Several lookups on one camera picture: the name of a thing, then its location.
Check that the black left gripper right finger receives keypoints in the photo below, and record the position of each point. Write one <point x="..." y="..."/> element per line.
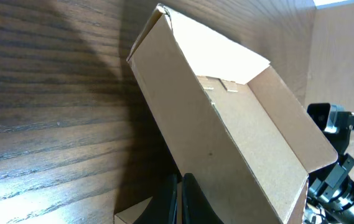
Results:
<point x="195" y="207"/>

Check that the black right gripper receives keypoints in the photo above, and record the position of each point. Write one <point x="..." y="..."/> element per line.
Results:
<point x="330" y="197"/>

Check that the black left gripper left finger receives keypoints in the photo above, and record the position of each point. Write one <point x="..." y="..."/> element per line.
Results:
<point x="162" y="208"/>

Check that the cardboard box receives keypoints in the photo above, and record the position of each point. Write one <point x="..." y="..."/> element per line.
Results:
<point x="229" y="119"/>

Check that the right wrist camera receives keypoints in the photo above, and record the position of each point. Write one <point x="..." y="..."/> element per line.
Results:
<point x="325" y="116"/>

